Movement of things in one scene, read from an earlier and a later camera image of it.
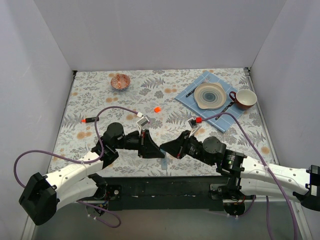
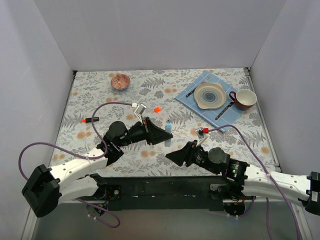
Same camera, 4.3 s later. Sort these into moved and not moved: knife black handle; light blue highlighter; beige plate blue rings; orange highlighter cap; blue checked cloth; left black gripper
Moved: left black gripper; light blue highlighter
Not moved: orange highlighter cap; beige plate blue rings; blue checked cloth; knife black handle
